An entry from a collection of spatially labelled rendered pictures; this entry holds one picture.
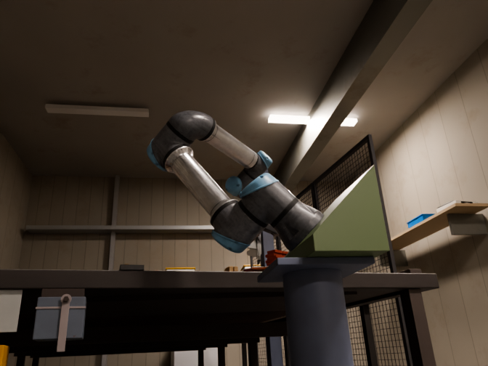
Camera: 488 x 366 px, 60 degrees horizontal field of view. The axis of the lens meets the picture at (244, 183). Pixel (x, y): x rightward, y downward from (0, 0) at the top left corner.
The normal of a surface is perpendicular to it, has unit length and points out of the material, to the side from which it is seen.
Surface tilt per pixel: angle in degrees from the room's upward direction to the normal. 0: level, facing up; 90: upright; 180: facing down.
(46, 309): 90
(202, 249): 90
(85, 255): 90
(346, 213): 90
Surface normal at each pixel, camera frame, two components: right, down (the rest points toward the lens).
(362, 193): 0.18, -0.38
